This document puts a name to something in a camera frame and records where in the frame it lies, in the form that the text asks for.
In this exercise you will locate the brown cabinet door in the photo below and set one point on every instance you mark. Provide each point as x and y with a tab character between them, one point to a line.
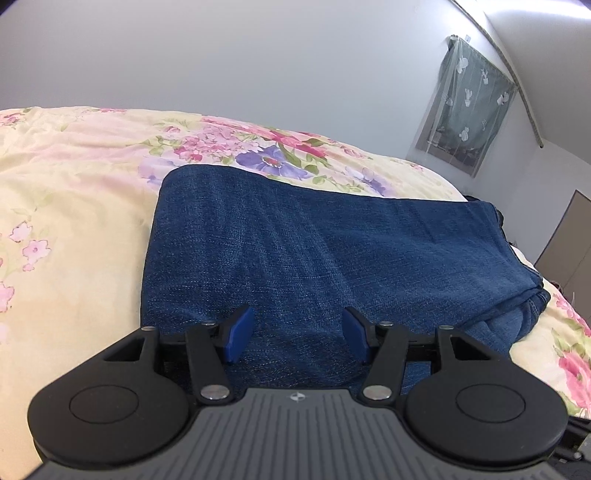
572	240

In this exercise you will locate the floral bedspread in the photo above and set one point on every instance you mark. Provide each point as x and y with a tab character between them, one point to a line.
69	207

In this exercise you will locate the grey-green printed window curtain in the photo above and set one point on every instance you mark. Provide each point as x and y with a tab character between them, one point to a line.
466	106

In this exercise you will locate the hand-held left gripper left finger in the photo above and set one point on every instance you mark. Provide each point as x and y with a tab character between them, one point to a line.
240	333

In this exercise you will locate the wall corner conduit strip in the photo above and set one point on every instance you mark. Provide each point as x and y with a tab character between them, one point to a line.
521	87

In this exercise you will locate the blue denim pants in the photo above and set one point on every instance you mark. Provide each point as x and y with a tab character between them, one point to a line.
300	249

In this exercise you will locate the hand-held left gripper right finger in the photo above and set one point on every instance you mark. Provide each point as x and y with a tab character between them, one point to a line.
353	335

